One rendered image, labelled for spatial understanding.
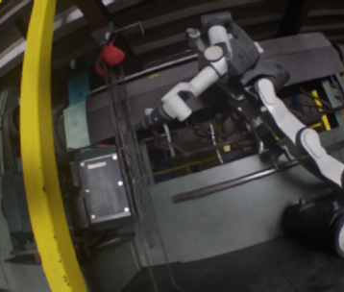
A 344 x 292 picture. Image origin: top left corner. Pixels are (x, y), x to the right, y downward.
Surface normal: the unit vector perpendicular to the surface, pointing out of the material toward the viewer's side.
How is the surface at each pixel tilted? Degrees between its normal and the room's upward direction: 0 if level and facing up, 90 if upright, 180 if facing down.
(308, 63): 90
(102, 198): 90
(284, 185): 90
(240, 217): 90
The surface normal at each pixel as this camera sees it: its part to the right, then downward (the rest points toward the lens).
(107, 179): 0.14, -0.25
